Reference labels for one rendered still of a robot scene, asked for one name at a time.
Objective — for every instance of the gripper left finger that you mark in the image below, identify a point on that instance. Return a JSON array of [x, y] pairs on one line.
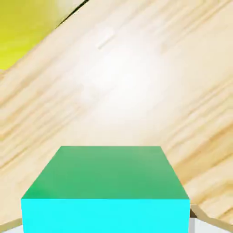
[[12, 227]]

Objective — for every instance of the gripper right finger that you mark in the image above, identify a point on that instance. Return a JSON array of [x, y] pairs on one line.
[[202, 223]]

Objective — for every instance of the small cyan cube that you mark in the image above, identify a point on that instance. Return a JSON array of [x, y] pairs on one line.
[[105, 200]]

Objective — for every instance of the large yellow box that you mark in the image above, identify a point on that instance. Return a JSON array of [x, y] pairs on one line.
[[23, 27]]

